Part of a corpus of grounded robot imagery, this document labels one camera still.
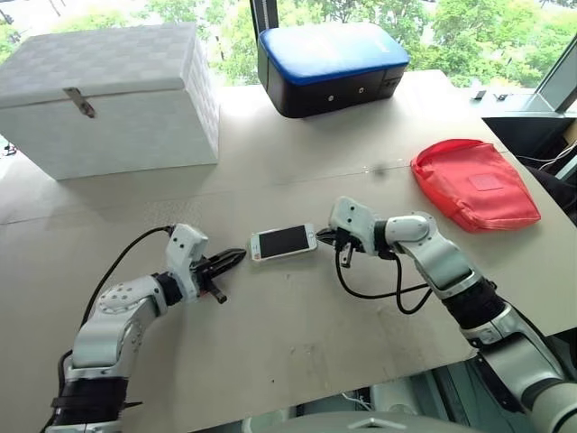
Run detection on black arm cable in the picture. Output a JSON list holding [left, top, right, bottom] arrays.
[[333, 245, 435, 316], [79, 224, 177, 328]]

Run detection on black window frame post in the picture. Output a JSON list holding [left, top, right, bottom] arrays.
[[249, 0, 280, 32]]

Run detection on metal box latch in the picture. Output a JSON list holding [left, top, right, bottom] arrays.
[[62, 86, 97, 120]]

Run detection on grey window frame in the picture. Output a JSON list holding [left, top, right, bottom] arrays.
[[535, 43, 577, 115]]

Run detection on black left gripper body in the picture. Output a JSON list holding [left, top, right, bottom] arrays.
[[191, 256, 229, 306]]

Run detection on black fabric bundle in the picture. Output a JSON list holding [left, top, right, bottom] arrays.
[[526, 165, 577, 218]]

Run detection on red fabric pouch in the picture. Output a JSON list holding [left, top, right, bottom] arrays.
[[409, 138, 543, 234]]

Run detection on white cable under table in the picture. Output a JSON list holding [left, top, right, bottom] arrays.
[[341, 391, 376, 410]]

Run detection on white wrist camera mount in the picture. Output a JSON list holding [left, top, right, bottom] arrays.
[[165, 223, 209, 299], [327, 196, 378, 253]]

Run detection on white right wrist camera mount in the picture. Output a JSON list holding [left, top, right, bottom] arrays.
[[327, 196, 378, 253]]

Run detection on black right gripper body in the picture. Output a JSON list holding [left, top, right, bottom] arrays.
[[334, 228, 368, 269]]

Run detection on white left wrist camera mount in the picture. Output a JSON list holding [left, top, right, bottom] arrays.
[[165, 223, 209, 299]]

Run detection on white smartphone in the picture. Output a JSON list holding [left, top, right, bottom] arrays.
[[250, 223, 319, 263]]

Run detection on thin white cable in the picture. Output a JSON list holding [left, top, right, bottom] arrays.
[[517, 138, 577, 171]]

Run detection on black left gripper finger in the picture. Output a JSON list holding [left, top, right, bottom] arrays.
[[205, 247, 247, 268], [210, 255, 246, 278]]

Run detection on white rounded base part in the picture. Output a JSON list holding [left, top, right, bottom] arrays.
[[368, 380, 417, 414]]

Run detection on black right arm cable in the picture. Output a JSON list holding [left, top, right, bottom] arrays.
[[333, 245, 435, 316]]

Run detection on black desk panel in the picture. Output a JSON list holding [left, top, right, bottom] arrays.
[[481, 114, 577, 160]]

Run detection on blue and black padded case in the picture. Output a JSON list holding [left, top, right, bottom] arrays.
[[257, 23, 412, 120]]

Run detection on white woven storage box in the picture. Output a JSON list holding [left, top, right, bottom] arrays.
[[0, 22, 222, 181]]

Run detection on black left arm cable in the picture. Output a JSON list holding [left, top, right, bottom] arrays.
[[79, 224, 177, 328]]

